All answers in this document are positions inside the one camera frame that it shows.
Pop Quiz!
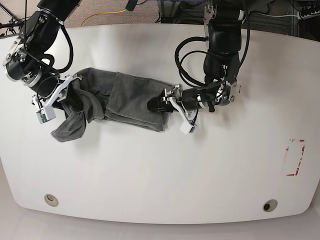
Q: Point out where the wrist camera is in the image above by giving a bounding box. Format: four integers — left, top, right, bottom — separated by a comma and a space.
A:
180, 121, 196, 135
36, 107, 56, 124

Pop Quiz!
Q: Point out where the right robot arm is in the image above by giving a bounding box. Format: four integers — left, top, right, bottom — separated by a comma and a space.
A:
2, 0, 83, 124

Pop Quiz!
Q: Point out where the white power strip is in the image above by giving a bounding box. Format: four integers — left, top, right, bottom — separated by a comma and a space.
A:
297, 5, 320, 20

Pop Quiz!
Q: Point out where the grey T-shirt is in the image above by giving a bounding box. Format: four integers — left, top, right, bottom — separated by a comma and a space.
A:
51, 67, 172, 143

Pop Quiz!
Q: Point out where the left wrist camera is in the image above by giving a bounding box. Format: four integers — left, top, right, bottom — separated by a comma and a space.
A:
180, 121, 196, 135

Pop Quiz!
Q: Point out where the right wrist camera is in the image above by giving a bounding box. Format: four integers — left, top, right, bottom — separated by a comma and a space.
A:
36, 107, 56, 124

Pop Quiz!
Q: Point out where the yellow cable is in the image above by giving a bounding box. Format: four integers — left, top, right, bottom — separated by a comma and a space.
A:
79, 8, 127, 28

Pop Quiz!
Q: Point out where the table grommet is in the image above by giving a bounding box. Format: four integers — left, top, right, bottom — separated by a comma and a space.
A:
44, 194, 59, 207
262, 199, 278, 213

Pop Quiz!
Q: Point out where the right table grommet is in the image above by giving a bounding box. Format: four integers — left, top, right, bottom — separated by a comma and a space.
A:
262, 199, 278, 213

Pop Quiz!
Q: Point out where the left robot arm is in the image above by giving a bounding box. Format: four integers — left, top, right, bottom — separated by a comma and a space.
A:
147, 0, 251, 134

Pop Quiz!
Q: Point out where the left table grommet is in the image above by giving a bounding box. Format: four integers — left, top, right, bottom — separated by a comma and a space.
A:
44, 194, 59, 207

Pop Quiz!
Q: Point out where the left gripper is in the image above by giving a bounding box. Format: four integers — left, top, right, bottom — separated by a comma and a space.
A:
147, 80, 240, 127

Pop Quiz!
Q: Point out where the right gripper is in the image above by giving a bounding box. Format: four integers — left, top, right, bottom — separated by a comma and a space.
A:
3, 37, 83, 113

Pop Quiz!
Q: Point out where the red tape rectangle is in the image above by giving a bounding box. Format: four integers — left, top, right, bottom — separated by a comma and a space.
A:
283, 139, 306, 177

